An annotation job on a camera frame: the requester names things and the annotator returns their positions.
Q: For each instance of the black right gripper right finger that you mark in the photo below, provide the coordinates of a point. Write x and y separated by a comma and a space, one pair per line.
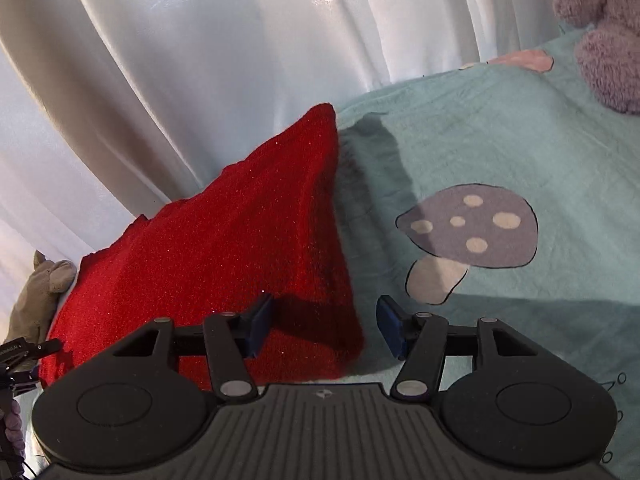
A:
423, 341

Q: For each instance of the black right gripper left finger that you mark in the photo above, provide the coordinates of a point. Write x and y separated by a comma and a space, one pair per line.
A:
226, 340

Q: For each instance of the red knitted garment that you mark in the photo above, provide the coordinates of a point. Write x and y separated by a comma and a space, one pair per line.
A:
266, 225

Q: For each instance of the grey-brown plush toy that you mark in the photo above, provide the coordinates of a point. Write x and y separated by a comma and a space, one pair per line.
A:
35, 307

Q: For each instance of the teal mushroom-print bed sheet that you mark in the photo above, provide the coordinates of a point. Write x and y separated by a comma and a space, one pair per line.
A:
499, 191

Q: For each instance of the white sheer curtain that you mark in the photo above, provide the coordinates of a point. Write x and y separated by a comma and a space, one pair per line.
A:
114, 108

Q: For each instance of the purple teddy bear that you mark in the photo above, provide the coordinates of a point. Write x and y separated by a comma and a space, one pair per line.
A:
607, 55

